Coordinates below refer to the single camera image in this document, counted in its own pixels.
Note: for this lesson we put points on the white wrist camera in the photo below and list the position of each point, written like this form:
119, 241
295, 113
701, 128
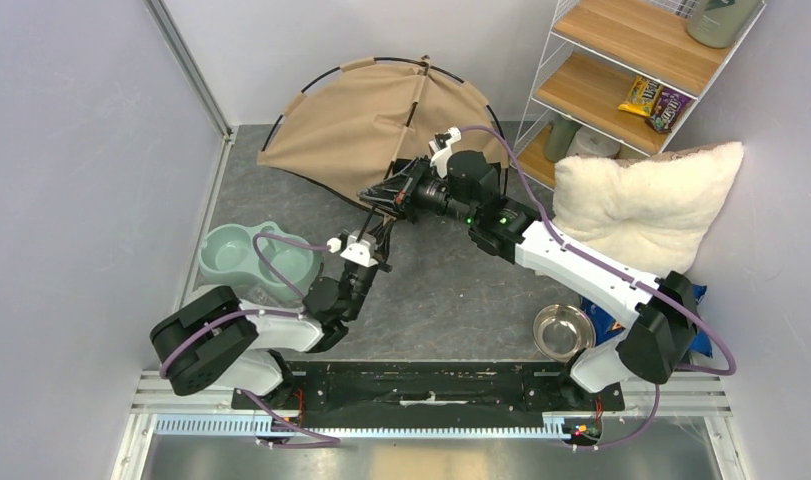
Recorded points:
441, 149
362, 253

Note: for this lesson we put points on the long black tent pole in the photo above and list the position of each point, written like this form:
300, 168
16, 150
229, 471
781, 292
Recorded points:
425, 63

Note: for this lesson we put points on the yellow M&M's bag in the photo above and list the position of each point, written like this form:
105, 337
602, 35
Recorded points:
642, 97

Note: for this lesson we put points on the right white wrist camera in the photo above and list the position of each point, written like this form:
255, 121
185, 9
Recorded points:
441, 149

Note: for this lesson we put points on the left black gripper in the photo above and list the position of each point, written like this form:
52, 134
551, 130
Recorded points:
382, 234

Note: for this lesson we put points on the stainless steel bowl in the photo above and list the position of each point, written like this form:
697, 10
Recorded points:
561, 331

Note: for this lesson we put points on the white fluffy pillow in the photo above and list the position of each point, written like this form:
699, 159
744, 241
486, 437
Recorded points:
649, 214

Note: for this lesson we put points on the white toilet paper roll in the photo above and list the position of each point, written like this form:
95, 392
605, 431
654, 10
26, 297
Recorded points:
591, 143

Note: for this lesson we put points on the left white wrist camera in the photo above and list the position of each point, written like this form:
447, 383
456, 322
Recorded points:
362, 253

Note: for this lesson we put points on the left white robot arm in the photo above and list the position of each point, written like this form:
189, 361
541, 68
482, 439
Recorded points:
234, 336

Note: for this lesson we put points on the white wire wooden shelf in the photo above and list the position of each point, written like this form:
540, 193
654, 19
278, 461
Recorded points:
591, 56

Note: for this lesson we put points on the blue Doritos chip bag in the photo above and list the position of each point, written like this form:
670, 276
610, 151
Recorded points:
607, 327

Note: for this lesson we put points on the mint green pet bowl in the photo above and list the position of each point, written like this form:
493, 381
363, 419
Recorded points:
263, 256

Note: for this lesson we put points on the grey-green jar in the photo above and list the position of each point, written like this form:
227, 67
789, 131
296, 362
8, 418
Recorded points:
717, 23

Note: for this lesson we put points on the tan fabric pet tent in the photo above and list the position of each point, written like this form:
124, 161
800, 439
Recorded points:
372, 126

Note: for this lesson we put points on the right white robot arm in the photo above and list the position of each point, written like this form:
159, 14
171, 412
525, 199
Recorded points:
654, 312

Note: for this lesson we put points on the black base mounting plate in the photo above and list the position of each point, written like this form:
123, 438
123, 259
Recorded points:
433, 394

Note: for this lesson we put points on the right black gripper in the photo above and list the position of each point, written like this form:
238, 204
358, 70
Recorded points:
398, 195

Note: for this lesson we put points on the green cylinder bottle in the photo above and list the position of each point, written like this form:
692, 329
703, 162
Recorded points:
563, 130

